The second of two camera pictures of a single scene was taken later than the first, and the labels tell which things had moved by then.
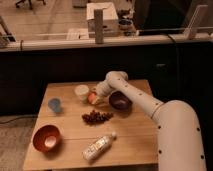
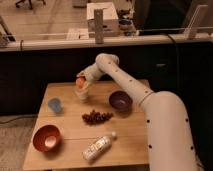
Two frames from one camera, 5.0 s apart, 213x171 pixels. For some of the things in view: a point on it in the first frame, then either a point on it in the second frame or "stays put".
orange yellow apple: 91,97 → 80,83
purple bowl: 118,100 stays put
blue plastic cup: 54,104 stays put
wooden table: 79,129 stays put
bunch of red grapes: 97,117 stays put
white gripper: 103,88 → 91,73
